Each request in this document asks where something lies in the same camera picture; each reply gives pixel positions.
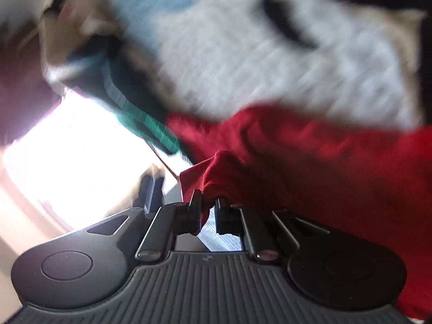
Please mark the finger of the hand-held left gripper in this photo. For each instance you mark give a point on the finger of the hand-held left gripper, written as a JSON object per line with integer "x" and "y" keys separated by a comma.
{"x": 151, "y": 192}

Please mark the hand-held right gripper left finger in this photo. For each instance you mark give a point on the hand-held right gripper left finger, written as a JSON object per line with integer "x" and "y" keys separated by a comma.
{"x": 195, "y": 214}

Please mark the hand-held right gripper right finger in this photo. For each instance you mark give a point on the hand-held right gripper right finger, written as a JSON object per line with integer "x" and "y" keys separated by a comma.
{"x": 221, "y": 217}

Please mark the red shirt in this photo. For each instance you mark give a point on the red shirt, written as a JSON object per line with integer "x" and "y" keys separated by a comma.
{"x": 303, "y": 162}

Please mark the light blue striped garment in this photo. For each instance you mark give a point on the light blue striped garment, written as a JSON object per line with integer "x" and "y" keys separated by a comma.
{"x": 219, "y": 239}

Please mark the dark green striped garment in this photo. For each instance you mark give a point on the dark green striped garment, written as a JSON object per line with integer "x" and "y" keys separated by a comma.
{"x": 135, "y": 106}

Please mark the white printed blanket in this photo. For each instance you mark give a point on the white printed blanket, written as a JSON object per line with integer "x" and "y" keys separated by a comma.
{"x": 236, "y": 57}

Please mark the dark red cloth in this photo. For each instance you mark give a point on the dark red cloth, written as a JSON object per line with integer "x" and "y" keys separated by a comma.
{"x": 20, "y": 91}

